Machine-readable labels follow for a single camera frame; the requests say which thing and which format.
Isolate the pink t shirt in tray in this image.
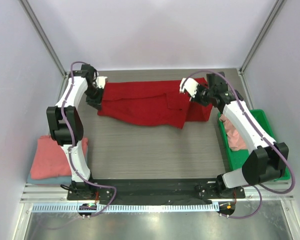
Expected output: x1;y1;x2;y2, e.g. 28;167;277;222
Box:
219;114;248;152

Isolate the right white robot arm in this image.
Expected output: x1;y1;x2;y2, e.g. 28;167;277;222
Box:
179;70;296;198

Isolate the aluminium front rail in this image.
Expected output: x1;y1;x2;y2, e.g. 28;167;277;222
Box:
20;179;294;206

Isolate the green plastic tray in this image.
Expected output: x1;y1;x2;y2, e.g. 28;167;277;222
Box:
218;109;291;185

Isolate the aluminium frame post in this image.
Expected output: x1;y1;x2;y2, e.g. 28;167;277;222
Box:
238;0;286;75
18;0;67;77

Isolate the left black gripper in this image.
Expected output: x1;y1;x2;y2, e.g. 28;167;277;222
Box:
84;85;106;111

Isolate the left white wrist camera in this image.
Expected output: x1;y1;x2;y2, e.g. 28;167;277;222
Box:
95;76;108;89

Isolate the folded pink t shirt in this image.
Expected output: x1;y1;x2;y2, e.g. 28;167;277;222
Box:
30;134;89;180

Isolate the perforated white cable duct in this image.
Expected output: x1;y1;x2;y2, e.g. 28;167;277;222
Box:
31;202;220;214

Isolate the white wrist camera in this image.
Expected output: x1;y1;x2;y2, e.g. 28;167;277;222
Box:
179;77;199;99
95;76;108;89

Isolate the right aluminium frame post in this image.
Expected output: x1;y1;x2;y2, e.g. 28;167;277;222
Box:
238;0;286;75

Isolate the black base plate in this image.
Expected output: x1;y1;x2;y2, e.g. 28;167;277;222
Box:
67;178;246;205

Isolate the left aluminium frame post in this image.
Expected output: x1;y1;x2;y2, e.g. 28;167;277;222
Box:
18;0;67;77

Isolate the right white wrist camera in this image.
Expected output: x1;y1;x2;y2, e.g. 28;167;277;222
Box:
179;77;199;99

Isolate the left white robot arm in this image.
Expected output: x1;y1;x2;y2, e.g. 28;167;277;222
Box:
46;61;107;200

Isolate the red t shirt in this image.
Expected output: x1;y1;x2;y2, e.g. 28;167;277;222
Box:
97;80;213;129

